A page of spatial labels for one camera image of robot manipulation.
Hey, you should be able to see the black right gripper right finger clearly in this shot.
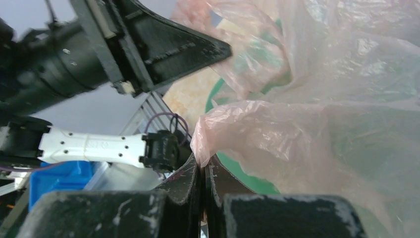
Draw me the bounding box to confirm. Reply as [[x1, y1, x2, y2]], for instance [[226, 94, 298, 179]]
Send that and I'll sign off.
[[204, 156, 367, 238]]

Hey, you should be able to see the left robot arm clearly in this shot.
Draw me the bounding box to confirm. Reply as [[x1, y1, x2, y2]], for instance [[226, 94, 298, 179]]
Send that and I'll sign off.
[[0, 0, 232, 172]]

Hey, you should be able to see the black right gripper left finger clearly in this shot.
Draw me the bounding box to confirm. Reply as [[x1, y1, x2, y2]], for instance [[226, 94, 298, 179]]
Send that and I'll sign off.
[[18, 156, 201, 238]]

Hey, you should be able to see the pink translucent trash bag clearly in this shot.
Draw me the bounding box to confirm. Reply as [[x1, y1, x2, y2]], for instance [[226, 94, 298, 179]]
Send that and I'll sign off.
[[172, 0, 420, 238]]

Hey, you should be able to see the green plastic trash bin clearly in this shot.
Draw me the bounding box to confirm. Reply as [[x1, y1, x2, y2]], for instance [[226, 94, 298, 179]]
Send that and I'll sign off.
[[199, 17, 420, 238]]

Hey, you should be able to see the blue plastic crate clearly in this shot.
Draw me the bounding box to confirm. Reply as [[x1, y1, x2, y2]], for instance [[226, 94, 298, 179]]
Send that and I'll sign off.
[[28, 161, 95, 211]]

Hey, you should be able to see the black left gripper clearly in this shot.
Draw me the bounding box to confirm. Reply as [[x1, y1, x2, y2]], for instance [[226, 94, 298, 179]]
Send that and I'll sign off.
[[70, 0, 232, 97]]

